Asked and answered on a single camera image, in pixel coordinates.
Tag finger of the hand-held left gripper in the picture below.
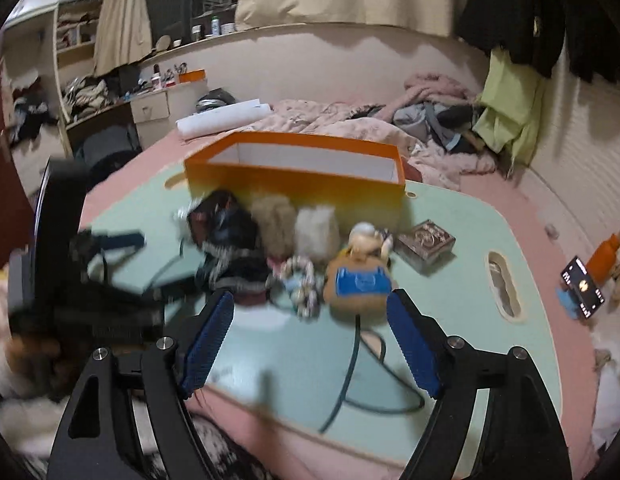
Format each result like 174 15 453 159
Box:
72 230 147 266
85 275 165 346

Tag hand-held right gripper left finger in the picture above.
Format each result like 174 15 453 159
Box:
46 288 235 480

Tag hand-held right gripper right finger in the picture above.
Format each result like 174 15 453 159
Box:
387 288 573 480

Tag brown plush toy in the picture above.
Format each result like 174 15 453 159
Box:
324 252 393 317

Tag brown card box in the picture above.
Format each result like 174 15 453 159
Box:
394 219 458 275

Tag orange cardboard box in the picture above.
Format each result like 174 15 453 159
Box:
184 131 407 221

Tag mint green board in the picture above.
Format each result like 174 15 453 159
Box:
82 172 565 461

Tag black white fuzzy item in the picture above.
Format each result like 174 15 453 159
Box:
197 245 275 306

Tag dark red wardrobe door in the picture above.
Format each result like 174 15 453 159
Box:
0 55 31 271

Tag black chair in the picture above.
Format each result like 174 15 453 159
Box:
72 127 143 191

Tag black white patterned cloth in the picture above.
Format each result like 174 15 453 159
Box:
190 410 271 480

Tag small cream toy figure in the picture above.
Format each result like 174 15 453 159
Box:
349 222 395 263

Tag clothes pile on desk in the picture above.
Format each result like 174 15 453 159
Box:
62 77 123 121

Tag beige plush toy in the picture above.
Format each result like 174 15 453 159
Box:
251 195 297 261

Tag white desk drawer unit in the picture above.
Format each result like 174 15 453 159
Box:
130 80 211 148

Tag white plush toy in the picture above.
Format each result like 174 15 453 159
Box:
295 205 341 261

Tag blue phone stand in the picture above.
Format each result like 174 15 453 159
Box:
557 285 583 318

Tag white paper roll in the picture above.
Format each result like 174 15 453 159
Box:
176 99 273 141

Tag white shelf unit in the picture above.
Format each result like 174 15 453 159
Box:
52 0 103 116

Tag black bag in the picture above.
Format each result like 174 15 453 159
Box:
197 89 241 111

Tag smartphone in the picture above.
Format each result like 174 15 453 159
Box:
560 256 606 322

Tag orange bottle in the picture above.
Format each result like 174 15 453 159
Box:
587 234 620 286

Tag pink floral quilt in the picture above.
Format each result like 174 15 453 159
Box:
260 100 495 191

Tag yellow-green cloth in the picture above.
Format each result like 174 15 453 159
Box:
472 47 548 168

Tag pink fuzzy blanket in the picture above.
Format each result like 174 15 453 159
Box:
402 72 478 111

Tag black hanging clothes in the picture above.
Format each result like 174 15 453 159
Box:
457 0 620 86

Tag dark green cable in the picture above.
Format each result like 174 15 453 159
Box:
317 312 425 433

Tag braided rope ring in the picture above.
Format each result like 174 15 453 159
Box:
277 255 323 318

